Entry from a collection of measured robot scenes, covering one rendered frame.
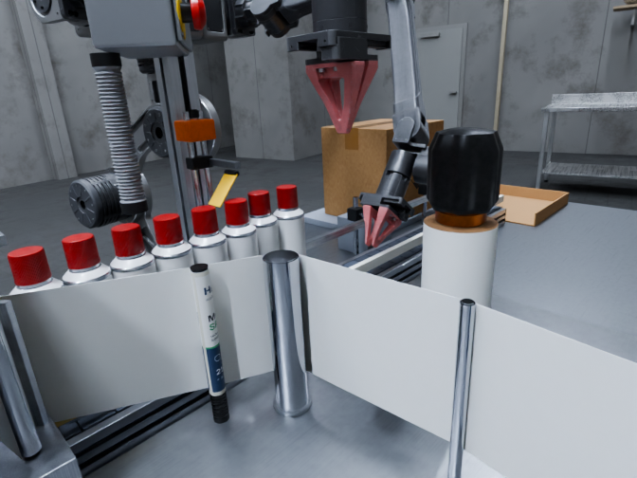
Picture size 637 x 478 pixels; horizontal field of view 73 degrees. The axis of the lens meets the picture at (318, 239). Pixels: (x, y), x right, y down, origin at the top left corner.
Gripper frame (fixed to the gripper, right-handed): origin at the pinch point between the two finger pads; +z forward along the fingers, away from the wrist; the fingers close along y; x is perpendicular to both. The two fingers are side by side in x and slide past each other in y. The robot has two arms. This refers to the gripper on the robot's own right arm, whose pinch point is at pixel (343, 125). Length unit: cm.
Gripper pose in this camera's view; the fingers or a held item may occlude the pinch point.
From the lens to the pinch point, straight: 50.1
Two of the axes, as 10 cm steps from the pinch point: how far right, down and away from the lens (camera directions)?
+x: -7.4, -1.8, 6.5
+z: 0.5, 9.5, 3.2
